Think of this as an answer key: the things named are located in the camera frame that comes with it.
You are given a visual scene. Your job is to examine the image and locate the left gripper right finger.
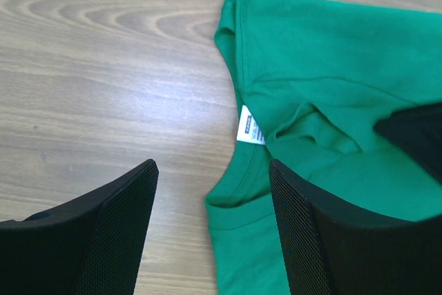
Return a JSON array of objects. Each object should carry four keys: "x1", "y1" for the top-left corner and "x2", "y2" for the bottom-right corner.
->
[{"x1": 269, "y1": 160, "x2": 441, "y2": 294}]

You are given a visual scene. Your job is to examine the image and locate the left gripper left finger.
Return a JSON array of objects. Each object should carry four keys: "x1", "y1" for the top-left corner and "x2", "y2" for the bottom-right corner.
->
[{"x1": 1, "y1": 160, "x2": 159, "y2": 294}]

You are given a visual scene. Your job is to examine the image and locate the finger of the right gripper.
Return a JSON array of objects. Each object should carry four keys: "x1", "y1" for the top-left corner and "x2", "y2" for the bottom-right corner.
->
[{"x1": 374, "y1": 103, "x2": 441, "y2": 182}]

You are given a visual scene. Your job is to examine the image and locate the green t-shirt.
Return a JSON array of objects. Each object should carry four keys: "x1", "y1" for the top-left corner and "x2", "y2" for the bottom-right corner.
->
[{"x1": 205, "y1": 0, "x2": 441, "y2": 294}]

